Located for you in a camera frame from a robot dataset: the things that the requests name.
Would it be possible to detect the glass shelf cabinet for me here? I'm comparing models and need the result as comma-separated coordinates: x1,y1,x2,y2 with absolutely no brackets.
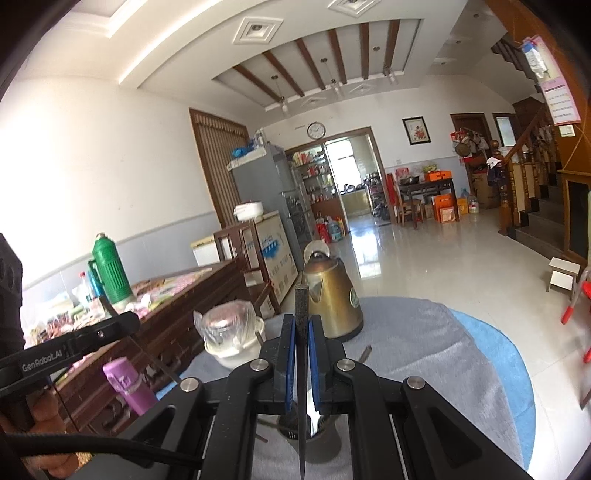
286,145,347,222

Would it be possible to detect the purple thermos bottle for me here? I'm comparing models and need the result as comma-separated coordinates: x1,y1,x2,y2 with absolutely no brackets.
102,356,158,416

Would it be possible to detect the green thermos flask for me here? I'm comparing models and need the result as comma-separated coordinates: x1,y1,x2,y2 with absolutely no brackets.
88,232,134,311

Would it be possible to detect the carved wooden bench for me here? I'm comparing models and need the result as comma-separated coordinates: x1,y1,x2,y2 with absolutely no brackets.
23,256,250,437

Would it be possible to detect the white rice cooker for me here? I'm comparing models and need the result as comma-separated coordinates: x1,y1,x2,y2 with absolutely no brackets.
233,199,265,222

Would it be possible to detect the red child chair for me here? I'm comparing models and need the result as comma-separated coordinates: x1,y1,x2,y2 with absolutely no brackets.
560,268,591,365

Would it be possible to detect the person's left hand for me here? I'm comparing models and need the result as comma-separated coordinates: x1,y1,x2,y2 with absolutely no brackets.
0,390,93,480

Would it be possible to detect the brown slatted door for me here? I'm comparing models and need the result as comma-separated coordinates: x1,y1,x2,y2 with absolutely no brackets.
188,107,252,232

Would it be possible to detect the dark wooden side table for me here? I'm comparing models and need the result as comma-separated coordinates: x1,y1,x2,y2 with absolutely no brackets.
397,178,459,229

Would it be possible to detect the brown wooden chair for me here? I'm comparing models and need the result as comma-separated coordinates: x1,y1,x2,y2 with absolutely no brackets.
213,224,282,319

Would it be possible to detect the grey metal utensil holder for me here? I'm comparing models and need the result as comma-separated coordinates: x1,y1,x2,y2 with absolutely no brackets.
276,412,343,466

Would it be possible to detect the dark wooden door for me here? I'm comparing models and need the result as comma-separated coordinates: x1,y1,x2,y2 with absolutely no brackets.
450,112,491,158

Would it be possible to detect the plain white chest freezer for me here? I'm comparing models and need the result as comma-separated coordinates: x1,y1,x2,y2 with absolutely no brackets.
191,234,222,267

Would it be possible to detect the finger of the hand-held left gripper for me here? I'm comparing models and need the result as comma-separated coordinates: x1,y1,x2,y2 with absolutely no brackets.
69,311,141,352

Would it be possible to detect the teal bottle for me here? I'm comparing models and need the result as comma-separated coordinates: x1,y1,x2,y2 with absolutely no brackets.
87,261,105,298

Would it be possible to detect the upright orange carton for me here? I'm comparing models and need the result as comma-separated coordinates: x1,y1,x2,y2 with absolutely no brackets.
434,194,459,224

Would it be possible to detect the grey refrigerator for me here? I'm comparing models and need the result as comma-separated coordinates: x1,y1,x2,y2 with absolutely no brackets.
229,143,315,259

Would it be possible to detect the bronze electric kettle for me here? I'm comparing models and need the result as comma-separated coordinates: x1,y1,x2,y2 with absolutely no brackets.
302,251,364,343

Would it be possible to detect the framed wall picture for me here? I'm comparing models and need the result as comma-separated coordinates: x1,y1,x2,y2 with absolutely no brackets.
402,116,432,147

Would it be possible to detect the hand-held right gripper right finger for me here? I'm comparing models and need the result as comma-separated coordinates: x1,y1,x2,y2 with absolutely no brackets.
308,316,532,480

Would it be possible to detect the wooden stair railing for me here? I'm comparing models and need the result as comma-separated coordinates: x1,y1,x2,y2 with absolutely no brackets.
489,104,561,236

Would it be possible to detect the white printed chest freezer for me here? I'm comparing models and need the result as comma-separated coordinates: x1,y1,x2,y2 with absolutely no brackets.
252,211,300,303

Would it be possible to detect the blue table cloth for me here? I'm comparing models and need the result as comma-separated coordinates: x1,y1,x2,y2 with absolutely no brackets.
154,309,536,467

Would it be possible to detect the wall calendar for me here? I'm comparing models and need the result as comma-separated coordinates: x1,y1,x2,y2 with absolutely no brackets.
519,34,583,126

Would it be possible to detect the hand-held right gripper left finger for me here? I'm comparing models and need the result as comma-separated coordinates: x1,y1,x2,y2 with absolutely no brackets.
78,314,296,480

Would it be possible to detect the glass pendant lamp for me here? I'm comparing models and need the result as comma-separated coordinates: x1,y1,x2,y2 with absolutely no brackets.
381,46,399,86
272,76,291,116
321,58,345,97

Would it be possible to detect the white step stool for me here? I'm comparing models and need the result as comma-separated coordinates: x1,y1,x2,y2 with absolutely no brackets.
546,257,581,293

